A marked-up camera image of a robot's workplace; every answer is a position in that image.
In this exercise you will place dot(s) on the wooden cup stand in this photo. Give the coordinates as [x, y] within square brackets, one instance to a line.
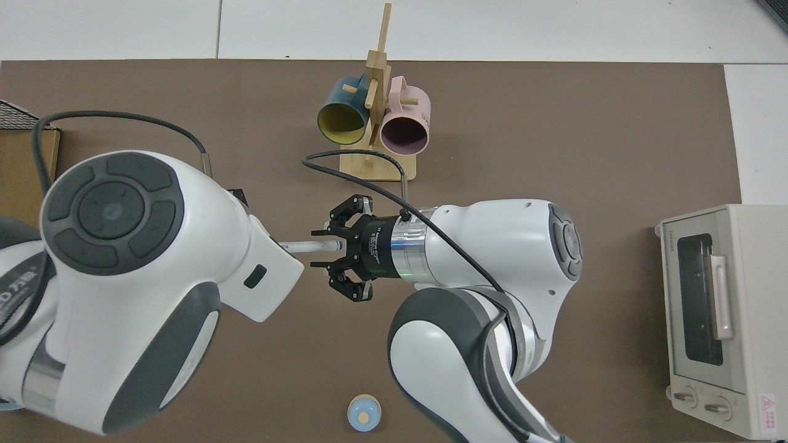
[378, 169]

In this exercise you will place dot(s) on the dark blue cup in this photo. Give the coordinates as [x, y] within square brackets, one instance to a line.
[338, 98]

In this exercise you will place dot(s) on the pale toaster oven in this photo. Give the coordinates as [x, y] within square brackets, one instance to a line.
[751, 277]

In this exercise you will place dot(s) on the brown table cloth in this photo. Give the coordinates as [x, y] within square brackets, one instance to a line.
[615, 123]

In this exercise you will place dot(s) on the dark grey panel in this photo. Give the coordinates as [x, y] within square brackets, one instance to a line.
[777, 9]

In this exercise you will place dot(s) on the pink cup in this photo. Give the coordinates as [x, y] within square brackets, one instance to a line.
[406, 120]

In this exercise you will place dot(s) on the white marker with blue cap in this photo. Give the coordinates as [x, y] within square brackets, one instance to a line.
[308, 247]

